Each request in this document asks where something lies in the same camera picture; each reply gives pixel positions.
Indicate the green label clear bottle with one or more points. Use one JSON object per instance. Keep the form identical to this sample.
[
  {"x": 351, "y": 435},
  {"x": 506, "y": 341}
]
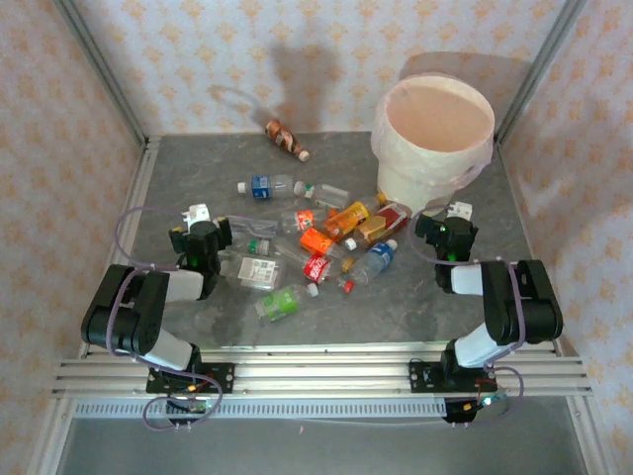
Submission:
[{"x": 282, "y": 302}]

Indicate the clear bottle green cap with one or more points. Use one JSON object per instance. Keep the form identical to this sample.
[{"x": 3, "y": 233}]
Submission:
[{"x": 259, "y": 247}]

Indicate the red tea bottle white cap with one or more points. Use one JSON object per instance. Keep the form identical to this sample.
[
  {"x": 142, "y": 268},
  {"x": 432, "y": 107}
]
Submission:
[{"x": 381, "y": 225}]

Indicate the translucent pink bin liner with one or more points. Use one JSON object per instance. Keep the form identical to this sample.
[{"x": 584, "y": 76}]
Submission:
[{"x": 435, "y": 119}]

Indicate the aluminium table side rail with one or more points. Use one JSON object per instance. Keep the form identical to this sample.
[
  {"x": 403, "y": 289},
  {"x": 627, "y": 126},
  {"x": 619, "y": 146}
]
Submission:
[{"x": 143, "y": 173}]

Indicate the small orange label bottle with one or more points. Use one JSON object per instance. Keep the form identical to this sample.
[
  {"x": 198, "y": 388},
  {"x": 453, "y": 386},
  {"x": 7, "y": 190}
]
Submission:
[{"x": 305, "y": 218}]

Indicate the large clear bottle white label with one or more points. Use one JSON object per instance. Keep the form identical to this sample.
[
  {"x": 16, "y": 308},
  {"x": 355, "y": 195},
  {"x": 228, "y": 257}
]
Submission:
[{"x": 254, "y": 269}]

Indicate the aluminium frame post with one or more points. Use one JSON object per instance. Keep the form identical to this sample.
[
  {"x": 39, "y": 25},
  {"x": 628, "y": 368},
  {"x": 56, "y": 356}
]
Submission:
[
  {"x": 99, "y": 69},
  {"x": 539, "y": 64}
]

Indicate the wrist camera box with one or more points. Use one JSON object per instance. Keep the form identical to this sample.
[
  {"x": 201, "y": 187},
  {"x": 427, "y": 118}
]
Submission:
[
  {"x": 196, "y": 212},
  {"x": 461, "y": 209}
]

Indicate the brown coffee bottle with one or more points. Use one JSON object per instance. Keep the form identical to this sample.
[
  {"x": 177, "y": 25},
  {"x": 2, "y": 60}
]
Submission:
[{"x": 282, "y": 136}]

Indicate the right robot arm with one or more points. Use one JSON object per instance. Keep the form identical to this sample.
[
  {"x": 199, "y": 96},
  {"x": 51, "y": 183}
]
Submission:
[{"x": 499, "y": 297}]

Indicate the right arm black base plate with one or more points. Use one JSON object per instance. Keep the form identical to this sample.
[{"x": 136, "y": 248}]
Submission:
[{"x": 420, "y": 378}]

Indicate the red label cola bottle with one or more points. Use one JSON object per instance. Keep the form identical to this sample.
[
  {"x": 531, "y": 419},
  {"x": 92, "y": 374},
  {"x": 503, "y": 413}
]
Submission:
[{"x": 317, "y": 267}]

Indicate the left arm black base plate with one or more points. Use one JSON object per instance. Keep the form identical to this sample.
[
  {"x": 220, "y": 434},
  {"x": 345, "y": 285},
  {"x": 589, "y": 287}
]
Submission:
[{"x": 222, "y": 376}]

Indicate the blue label clear bottle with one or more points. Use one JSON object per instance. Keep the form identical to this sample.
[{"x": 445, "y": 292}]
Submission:
[
  {"x": 261, "y": 188},
  {"x": 381, "y": 257}
]

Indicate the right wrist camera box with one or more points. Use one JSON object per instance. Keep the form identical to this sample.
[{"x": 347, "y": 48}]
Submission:
[{"x": 461, "y": 209}]

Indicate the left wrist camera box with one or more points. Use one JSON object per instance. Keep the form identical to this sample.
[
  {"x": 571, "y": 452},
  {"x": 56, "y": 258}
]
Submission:
[{"x": 196, "y": 212}]

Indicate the white plastic bin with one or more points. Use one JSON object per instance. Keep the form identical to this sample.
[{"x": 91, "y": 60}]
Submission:
[{"x": 405, "y": 193}]

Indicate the aluminium mounting rails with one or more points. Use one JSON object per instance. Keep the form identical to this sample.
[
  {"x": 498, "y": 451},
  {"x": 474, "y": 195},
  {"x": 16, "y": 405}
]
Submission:
[{"x": 321, "y": 376}]

